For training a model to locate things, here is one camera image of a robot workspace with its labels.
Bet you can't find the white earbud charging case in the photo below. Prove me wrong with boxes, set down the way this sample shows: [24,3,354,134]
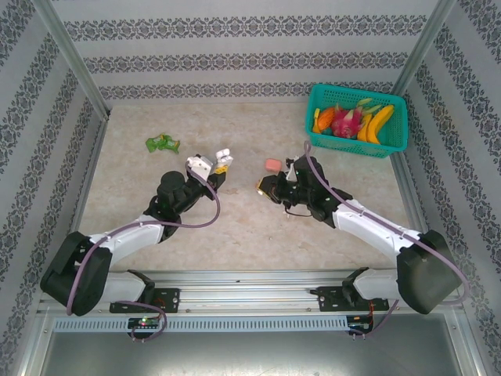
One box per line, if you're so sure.
[214,147,235,165]

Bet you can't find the green snack wrapper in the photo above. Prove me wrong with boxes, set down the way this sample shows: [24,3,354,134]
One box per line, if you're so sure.
[145,133,182,155]

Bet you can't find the orange toy fruit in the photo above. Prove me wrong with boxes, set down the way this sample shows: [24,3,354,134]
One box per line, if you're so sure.
[315,107,336,132]

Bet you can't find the pink dragon fruit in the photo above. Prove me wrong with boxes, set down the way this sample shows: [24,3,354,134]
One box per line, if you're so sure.
[331,103,367,139]

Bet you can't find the small yellow banana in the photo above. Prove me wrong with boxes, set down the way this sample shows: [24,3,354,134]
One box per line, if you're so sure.
[356,113,373,143]

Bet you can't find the large yellow banana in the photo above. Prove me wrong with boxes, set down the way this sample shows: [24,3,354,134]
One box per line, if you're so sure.
[366,104,395,145]

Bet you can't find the teal plastic basket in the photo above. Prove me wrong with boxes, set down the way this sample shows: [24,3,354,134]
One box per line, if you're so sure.
[305,83,408,159]

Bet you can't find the left controller circuit board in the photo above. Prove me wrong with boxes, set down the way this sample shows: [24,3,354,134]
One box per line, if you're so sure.
[128,316,164,330]

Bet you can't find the controller circuit board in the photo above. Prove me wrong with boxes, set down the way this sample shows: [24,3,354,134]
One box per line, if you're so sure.
[128,316,164,330]
[348,315,375,334]

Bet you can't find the right controller circuit board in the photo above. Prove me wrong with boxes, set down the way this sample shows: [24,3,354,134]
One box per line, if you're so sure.
[348,315,375,334]

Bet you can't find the aluminium table side rail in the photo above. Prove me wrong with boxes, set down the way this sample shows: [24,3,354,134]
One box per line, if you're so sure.
[52,111,113,285]
[389,154,447,283]

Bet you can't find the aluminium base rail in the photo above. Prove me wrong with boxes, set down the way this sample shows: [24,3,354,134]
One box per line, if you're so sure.
[37,269,467,314]

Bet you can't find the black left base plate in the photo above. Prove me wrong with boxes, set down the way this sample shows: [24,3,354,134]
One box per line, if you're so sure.
[109,287,181,314]

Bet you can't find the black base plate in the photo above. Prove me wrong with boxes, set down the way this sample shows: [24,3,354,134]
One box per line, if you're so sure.
[109,287,181,314]
[317,285,388,313]

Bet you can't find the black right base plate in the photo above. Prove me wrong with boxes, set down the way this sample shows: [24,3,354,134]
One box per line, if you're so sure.
[317,285,388,313]

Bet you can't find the white slotted cable duct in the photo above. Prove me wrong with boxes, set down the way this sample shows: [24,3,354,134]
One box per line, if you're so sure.
[52,316,349,332]

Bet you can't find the aluminium frame post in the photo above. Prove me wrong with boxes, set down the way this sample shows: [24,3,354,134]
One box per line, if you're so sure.
[391,0,457,99]
[31,0,113,118]

